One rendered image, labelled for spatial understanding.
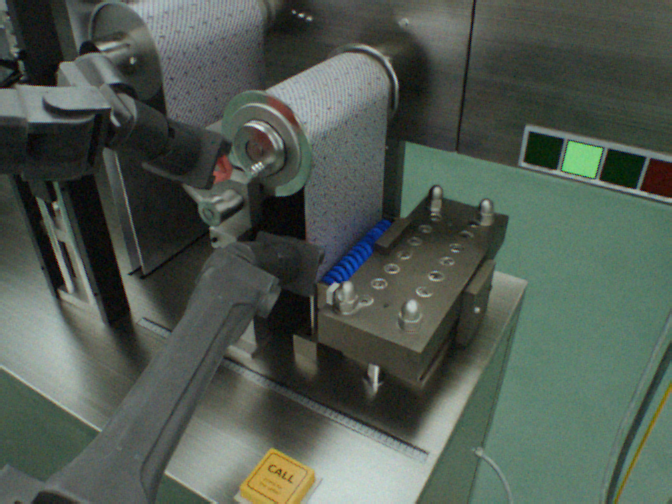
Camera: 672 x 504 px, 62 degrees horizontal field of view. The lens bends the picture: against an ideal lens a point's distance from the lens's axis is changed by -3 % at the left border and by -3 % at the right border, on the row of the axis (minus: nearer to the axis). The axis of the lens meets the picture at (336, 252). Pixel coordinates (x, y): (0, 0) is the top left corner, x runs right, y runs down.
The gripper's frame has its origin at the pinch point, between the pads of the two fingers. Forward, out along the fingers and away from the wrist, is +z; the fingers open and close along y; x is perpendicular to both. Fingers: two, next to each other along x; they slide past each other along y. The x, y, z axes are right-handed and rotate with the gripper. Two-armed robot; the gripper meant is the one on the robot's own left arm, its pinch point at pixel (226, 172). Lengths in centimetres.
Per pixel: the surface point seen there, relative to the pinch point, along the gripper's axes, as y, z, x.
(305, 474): 21.6, 7.9, -32.8
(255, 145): 2.5, 0.6, 4.5
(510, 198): -14, 259, 56
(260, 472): 16.6, 5.8, -34.6
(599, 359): 54, 180, -9
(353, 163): 8.3, 17.3, 8.6
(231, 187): -1.4, 4.0, -1.4
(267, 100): 3.4, -1.4, 10.1
